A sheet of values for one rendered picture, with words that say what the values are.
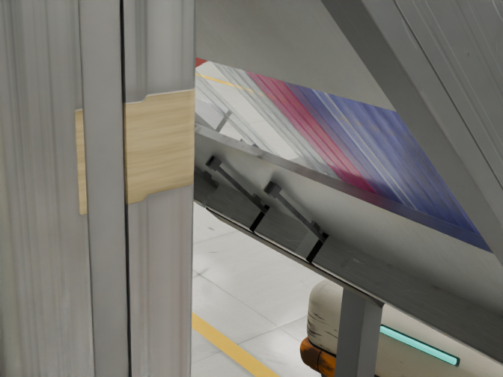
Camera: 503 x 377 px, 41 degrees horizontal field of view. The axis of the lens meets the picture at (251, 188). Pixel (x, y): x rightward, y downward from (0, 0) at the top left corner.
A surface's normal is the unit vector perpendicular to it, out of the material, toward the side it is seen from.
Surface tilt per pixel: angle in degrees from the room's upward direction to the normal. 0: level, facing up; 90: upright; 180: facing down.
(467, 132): 90
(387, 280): 47
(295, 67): 137
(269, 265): 0
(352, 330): 90
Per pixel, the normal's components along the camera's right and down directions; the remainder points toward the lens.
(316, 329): -0.66, 0.23
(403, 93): -0.55, 0.82
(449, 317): -0.54, -0.50
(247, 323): 0.04, -0.94
